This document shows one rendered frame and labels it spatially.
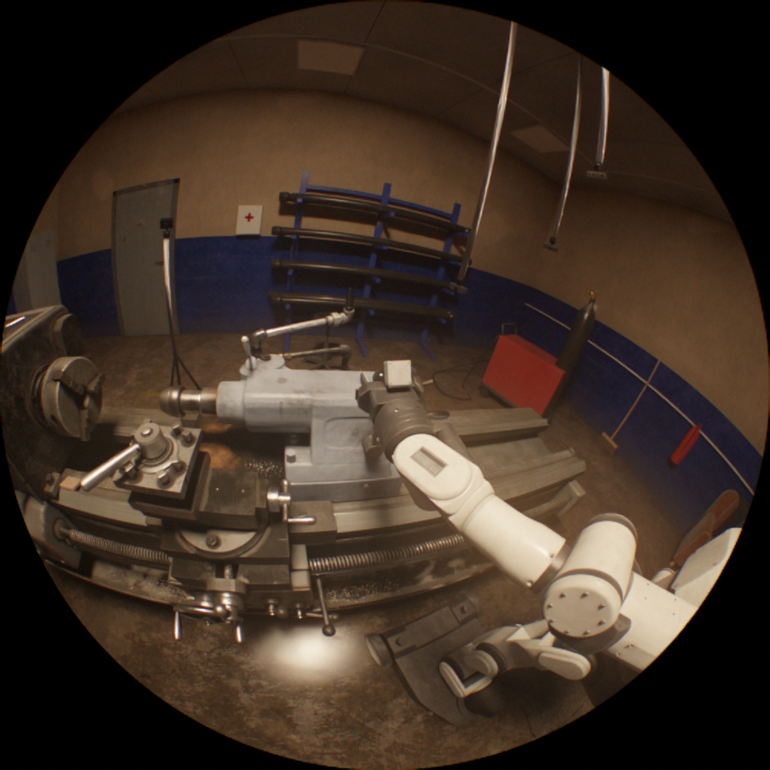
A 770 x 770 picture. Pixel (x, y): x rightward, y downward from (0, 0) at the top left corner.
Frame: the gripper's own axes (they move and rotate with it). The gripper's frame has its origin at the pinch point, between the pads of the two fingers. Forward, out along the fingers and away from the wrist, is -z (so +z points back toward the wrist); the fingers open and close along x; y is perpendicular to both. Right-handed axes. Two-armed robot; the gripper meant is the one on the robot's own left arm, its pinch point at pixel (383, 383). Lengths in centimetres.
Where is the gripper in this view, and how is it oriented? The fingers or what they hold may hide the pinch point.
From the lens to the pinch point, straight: 54.4
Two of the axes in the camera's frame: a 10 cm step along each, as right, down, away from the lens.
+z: 2.6, 5.5, -7.9
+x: 9.6, -0.7, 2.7
